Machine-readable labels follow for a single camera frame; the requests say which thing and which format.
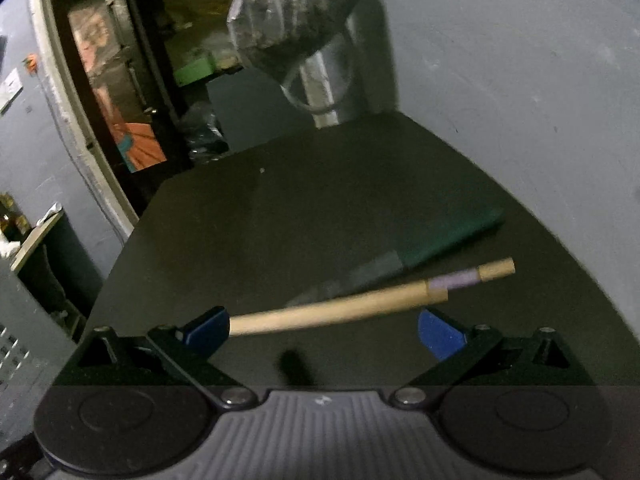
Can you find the wooden chopstick on table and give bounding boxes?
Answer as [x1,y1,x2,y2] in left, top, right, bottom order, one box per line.
[428,258,515,290]
[230,281,448,337]

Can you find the white door frame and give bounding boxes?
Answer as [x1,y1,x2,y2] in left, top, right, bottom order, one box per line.
[28,0,138,238]

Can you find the clear plastic bag hanging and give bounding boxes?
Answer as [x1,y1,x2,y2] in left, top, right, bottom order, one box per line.
[227,0,357,84]

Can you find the green box on shelf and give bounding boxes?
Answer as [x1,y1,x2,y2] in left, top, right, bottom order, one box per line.
[174,56,216,87]

